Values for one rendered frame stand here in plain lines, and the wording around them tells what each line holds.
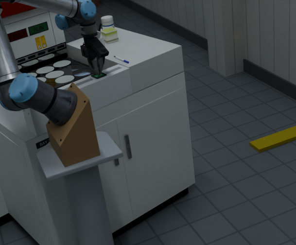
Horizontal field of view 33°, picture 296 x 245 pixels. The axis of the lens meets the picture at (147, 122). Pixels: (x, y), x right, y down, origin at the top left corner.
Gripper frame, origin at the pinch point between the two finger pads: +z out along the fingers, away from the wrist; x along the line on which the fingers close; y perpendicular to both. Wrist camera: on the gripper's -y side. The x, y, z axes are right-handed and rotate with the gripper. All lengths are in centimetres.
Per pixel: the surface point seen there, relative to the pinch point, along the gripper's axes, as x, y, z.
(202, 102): -140, 84, 98
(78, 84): 11.3, 1.4, 2.0
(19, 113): 34.7, 25.4, 15.5
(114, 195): 7, -4, 67
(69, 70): -2.3, 35.1, 7.6
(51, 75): 7.7, 37.8, 7.5
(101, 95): 3.2, -3.9, 9.3
